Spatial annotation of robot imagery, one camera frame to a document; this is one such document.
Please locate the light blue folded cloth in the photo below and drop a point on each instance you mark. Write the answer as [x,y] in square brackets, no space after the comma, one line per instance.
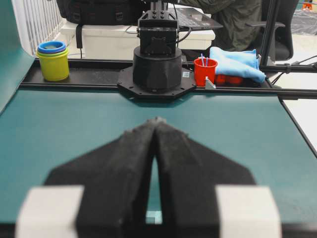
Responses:
[242,64]

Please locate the black laptop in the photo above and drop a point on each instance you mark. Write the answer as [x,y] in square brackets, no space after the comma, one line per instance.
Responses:
[197,21]

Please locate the person in green jacket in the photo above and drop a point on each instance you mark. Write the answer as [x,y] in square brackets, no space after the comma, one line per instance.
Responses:
[233,15]

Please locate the red cup with straws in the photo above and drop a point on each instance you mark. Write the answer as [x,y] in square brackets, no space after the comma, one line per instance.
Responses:
[204,68]

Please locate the yellow green stacked cups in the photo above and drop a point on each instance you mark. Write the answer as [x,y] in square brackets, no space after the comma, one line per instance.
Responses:
[53,57]

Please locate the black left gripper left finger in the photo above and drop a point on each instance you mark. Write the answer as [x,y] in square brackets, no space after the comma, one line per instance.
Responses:
[101,194]

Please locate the black bag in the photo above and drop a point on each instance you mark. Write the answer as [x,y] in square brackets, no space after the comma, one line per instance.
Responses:
[101,12]

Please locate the black office chair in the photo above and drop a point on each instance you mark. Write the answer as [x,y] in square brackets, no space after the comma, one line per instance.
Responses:
[282,44]

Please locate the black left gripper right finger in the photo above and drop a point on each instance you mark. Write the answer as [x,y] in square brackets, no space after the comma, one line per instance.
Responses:
[206,195]

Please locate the black aluminium frame rail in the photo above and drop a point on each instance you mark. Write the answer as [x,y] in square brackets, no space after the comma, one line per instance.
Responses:
[116,75]

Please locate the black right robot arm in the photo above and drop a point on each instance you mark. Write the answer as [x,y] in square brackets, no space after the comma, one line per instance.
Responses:
[157,64]

